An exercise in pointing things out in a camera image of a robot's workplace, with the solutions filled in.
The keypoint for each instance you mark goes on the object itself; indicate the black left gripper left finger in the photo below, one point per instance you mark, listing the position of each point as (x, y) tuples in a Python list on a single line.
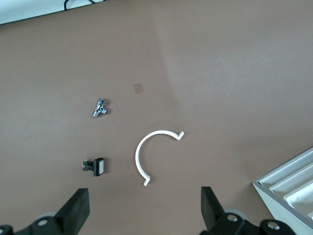
[(73, 210)]

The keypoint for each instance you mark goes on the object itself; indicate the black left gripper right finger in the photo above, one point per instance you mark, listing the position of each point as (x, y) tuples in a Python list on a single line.
[(212, 215)]

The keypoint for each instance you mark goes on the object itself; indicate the white drawer cabinet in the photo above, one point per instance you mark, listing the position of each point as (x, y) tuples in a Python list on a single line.
[(288, 193)]

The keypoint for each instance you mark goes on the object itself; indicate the small blue electronic component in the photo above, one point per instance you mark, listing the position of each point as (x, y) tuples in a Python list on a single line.
[(99, 109)]

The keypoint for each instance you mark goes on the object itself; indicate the brown square tape patch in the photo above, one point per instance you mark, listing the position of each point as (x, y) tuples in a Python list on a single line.
[(138, 88)]

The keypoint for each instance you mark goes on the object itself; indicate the black square white-faced switch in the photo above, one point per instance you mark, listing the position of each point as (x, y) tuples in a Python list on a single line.
[(97, 167)]

